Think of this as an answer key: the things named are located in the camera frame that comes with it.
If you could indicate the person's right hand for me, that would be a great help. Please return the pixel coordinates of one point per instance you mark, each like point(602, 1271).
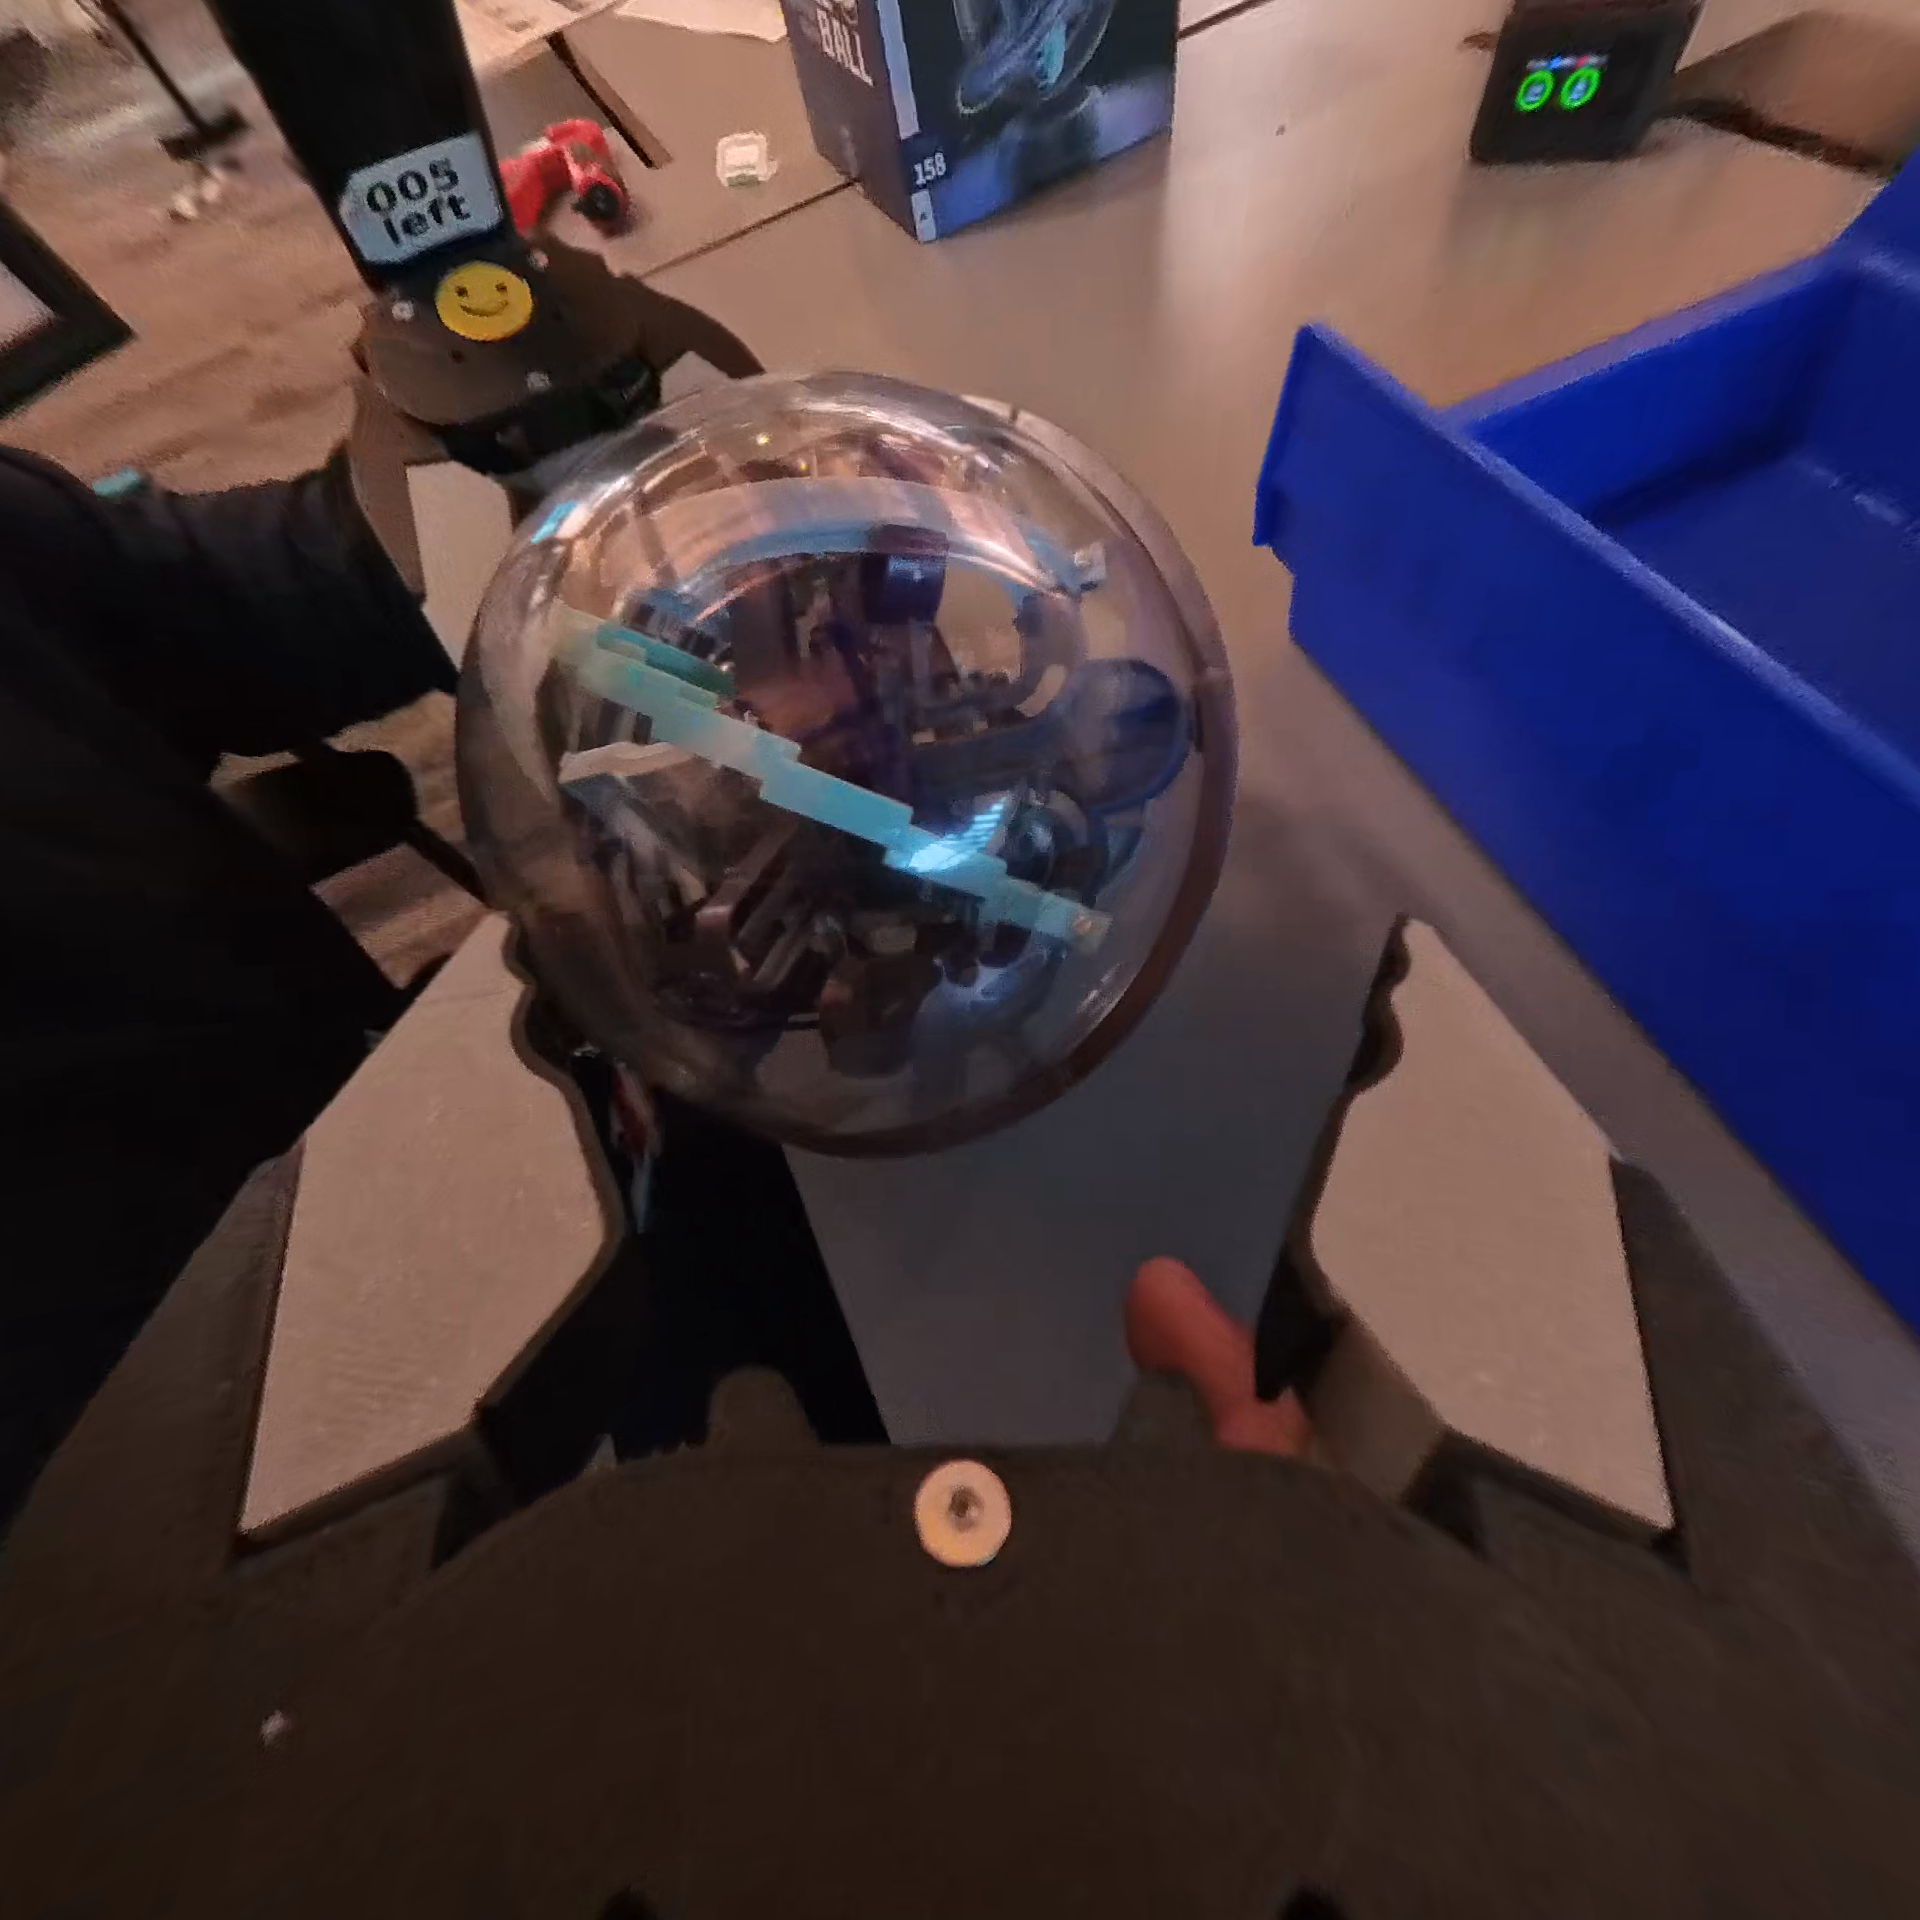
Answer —
point(1185, 1335)

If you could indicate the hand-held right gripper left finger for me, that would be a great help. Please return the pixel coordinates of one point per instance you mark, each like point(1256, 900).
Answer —
point(436, 1261)

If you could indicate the person's left forearm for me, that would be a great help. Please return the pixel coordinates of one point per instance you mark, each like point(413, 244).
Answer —
point(194, 616)

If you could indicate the red toy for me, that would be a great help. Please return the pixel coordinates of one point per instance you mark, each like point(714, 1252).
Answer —
point(564, 172)

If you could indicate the blue plastic bin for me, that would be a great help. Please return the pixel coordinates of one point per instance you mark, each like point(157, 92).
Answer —
point(1650, 781)

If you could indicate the dark blue maze ball box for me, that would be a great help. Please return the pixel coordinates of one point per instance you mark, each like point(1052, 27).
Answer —
point(991, 119)

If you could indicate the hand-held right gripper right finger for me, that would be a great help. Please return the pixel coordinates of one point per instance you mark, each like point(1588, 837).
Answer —
point(1478, 1276)

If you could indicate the black device with green screen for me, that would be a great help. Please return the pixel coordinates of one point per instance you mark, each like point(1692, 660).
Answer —
point(1560, 83)

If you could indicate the clear maze ball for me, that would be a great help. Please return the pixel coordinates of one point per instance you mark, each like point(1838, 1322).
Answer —
point(840, 781)

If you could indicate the small white object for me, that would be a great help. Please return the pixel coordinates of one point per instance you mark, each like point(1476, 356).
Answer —
point(742, 162)

